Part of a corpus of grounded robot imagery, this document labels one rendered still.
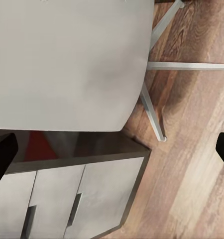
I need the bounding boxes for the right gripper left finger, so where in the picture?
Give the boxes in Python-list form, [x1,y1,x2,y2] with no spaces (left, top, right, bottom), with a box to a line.
[0,132,18,180]

